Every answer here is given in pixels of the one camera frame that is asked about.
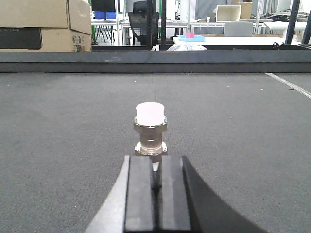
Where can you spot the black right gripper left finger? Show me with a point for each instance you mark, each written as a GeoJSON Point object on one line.
{"type": "Point", "coordinates": [129, 206]}

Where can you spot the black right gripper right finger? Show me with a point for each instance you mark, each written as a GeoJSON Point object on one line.
{"type": "Point", "coordinates": [188, 205]}

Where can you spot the large cardboard box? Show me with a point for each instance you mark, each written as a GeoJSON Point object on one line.
{"type": "Point", "coordinates": [45, 26]}

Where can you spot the metal fitting with white cap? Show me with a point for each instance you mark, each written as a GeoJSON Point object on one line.
{"type": "Point", "coordinates": [150, 122]}

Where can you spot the crumpled plastic bag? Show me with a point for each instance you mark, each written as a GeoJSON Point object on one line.
{"type": "Point", "coordinates": [185, 46]}

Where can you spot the white work table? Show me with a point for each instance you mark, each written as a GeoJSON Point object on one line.
{"type": "Point", "coordinates": [240, 41]}

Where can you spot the light blue tray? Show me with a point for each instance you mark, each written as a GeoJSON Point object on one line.
{"type": "Point", "coordinates": [196, 38]}

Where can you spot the pink cube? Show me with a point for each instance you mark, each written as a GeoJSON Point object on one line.
{"type": "Point", "coordinates": [189, 35]}

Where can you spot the grey office chair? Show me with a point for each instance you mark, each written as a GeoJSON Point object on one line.
{"type": "Point", "coordinates": [238, 29]}

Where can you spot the black office chair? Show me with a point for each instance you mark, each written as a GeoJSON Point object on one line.
{"type": "Point", "coordinates": [138, 22]}

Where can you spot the white storage bin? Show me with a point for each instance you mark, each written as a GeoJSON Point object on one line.
{"type": "Point", "coordinates": [227, 13]}

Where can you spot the black conveyor side rail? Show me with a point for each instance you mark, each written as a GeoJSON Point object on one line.
{"type": "Point", "coordinates": [214, 59]}

